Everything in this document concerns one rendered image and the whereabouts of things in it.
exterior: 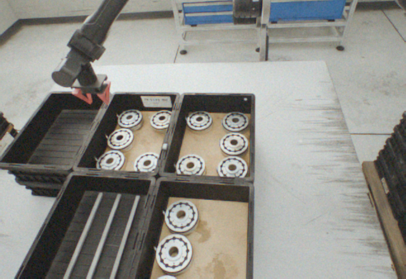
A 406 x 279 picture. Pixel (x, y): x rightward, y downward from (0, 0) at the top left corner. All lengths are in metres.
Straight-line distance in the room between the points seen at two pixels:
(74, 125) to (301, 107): 1.05
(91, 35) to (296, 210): 0.86
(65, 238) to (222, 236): 0.49
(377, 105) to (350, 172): 1.48
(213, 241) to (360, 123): 1.80
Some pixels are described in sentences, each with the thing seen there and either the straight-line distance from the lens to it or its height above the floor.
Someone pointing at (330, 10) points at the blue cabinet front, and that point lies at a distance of 2.98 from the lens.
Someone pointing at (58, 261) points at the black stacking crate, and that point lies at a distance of 0.99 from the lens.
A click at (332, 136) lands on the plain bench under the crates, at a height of 0.70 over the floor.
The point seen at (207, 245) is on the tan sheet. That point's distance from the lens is 0.86.
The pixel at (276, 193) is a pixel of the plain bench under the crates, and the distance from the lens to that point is 1.08.
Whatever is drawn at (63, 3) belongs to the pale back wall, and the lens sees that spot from 4.42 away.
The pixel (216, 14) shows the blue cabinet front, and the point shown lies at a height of 0.42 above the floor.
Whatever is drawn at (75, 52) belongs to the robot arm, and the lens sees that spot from 0.84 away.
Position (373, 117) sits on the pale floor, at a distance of 2.51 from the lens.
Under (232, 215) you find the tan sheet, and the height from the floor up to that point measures 0.83.
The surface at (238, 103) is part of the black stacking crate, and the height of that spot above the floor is 0.89.
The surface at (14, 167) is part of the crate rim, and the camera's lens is 1.15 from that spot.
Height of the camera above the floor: 1.64
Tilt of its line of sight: 48 degrees down
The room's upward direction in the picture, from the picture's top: 8 degrees counter-clockwise
